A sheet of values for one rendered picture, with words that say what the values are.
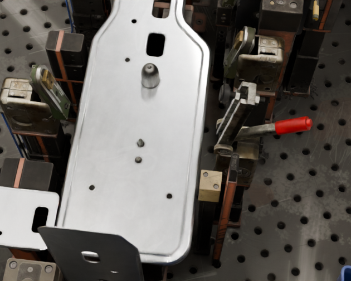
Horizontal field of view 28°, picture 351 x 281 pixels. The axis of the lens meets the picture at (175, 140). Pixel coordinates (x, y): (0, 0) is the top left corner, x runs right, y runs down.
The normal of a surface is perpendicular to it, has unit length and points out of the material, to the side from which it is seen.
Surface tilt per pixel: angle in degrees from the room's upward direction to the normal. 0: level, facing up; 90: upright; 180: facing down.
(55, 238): 90
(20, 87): 0
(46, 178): 0
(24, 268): 0
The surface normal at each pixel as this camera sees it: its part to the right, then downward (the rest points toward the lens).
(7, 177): 0.00, -0.43
